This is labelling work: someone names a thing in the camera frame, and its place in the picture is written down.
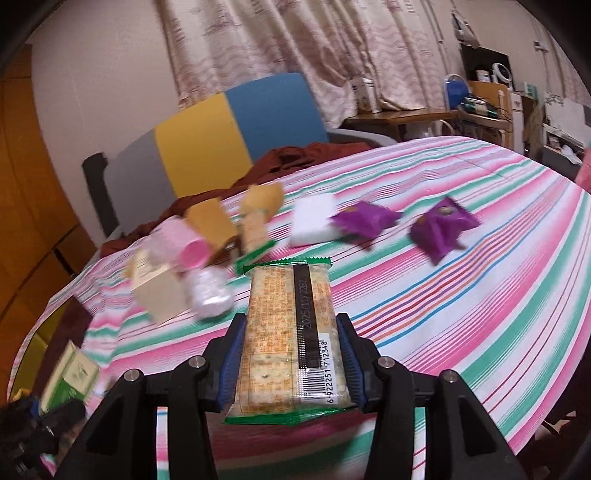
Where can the wooden shelf rack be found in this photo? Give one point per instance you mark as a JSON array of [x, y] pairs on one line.
[[489, 99]]

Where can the cream cardboard box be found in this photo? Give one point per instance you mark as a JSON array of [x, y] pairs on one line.
[[154, 286]]

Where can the wooden side table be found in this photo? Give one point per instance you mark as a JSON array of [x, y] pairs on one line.
[[397, 116]]

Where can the patterned beige curtain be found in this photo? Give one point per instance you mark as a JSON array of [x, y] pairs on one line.
[[277, 41]]

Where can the clear plastic wrapped item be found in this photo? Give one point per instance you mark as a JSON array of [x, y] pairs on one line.
[[210, 293]]

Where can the green cardboard box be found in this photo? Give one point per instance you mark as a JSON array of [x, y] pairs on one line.
[[69, 376]]

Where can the yellow sponge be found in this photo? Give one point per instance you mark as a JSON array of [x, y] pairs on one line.
[[210, 224], [263, 198]]

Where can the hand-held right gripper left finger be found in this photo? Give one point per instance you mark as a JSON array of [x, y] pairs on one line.
[[231, 364]]

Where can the white cluttered shelf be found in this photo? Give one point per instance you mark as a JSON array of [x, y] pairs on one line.
[[565, 120]]

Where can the white cup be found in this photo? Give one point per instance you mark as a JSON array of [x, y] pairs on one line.
[[482, 75]]

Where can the grey yellow blue chair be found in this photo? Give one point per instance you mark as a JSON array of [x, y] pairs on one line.
[[194, 143]]

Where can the green cracker packet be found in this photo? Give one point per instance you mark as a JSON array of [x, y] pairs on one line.
[[253, 235], [277, 332]]

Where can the pink plastic bottle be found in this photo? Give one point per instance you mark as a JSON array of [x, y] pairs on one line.
[[184, 244]]

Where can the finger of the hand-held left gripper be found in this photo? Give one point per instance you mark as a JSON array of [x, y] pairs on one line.
[[64, 413]]

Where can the rust brown cloth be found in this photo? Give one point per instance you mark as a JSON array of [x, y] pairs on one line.
[[295, 159]]

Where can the white tissue pack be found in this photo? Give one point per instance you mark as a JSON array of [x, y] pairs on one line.
[[314, 221]]

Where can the black board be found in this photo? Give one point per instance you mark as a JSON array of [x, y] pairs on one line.
[[475, 57]]

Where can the white grey bag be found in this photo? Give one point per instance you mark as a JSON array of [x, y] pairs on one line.
[[464, 30]]

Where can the blue plastic container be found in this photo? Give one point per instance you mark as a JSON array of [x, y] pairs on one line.
[[456, 92]]

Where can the wooden wardrobe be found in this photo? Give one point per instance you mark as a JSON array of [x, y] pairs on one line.
[[27, 184]]

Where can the purple snack packet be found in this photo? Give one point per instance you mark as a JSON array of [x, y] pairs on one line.
[[364, 221], [441, 228]]

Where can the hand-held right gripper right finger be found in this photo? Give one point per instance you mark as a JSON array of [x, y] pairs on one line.
[[355, 369]]

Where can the white carton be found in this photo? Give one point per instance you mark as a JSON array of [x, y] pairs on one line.
[[365, 94]]

